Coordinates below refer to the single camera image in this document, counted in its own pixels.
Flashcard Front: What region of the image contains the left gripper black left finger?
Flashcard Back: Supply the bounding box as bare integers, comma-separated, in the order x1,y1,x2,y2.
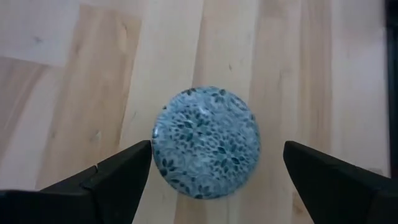
40,139,153,224

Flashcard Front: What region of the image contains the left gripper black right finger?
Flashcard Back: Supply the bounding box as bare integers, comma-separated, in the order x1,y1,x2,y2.
283,141,398,224

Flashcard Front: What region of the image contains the blue patterned candle tin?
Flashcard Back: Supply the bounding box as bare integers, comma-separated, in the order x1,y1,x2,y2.
151,86,261,200

